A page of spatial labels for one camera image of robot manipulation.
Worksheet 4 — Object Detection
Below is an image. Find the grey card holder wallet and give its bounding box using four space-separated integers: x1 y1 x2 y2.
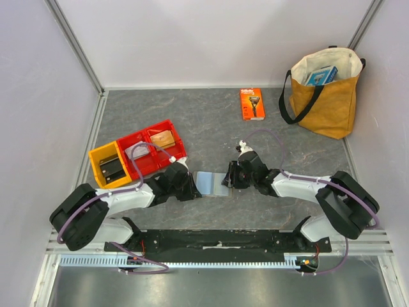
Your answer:
193 171 233 198

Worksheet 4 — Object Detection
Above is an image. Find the gold credit card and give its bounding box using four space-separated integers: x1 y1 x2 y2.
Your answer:
151 130 176 149

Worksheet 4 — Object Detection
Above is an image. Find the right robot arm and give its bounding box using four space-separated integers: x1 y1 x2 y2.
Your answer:
222 150 380 252

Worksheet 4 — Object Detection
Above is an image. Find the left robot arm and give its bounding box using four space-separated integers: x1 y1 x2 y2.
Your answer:
49 159 202 251

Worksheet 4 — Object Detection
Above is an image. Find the dark card in yellow bin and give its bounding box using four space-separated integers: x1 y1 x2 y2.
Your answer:
99 157 123 173

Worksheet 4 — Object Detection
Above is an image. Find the red bin near yellow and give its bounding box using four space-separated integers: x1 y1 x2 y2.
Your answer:
116 130 158 180

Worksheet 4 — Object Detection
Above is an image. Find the red bin far right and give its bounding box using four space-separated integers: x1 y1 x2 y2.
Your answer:
146 119 187 168

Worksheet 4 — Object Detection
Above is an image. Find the orange razor box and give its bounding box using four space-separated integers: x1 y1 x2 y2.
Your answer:
240 88 265 121

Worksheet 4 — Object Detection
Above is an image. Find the tan tote bag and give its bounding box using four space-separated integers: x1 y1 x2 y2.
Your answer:
278 46 366 139

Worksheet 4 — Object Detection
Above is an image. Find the blue razor box in bag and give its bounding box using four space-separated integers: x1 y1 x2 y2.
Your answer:
304 65 338 86

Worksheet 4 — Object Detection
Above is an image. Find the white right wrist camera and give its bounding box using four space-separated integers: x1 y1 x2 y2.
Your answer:
236 140 253 156

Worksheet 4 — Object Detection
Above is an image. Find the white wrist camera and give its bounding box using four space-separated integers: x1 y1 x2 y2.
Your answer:
168 156 188 168
236 140 253 156

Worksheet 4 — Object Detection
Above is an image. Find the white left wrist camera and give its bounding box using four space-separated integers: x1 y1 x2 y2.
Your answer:
168 156 188 168

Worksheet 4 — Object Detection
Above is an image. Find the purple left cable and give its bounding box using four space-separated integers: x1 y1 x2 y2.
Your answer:
56 143 176 276

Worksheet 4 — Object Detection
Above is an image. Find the purple cable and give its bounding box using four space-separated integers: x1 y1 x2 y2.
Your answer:
56 143 176 276
244 129 381 276

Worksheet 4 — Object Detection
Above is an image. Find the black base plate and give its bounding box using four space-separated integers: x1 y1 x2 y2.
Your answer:
123 230 332 264

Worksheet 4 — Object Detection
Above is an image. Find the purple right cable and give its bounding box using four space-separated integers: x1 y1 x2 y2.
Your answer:
244 129 381 276

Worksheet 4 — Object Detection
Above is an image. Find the white cable duct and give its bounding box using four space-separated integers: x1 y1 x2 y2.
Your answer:
59 255 304 269

